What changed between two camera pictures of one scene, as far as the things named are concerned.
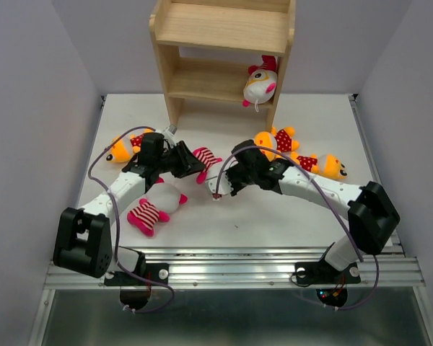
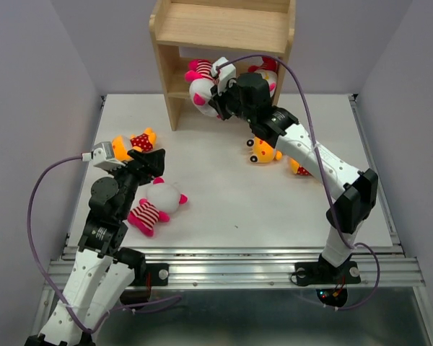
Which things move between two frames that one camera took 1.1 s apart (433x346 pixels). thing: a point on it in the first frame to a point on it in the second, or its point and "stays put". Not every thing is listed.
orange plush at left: (125, 146) stays put
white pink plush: (207, 158) to (200, 86)
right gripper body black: (240, 178) to (229, 104)
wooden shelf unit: (204, 48) stays put
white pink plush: (162, 199) stays put
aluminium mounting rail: (252, 267) stays put
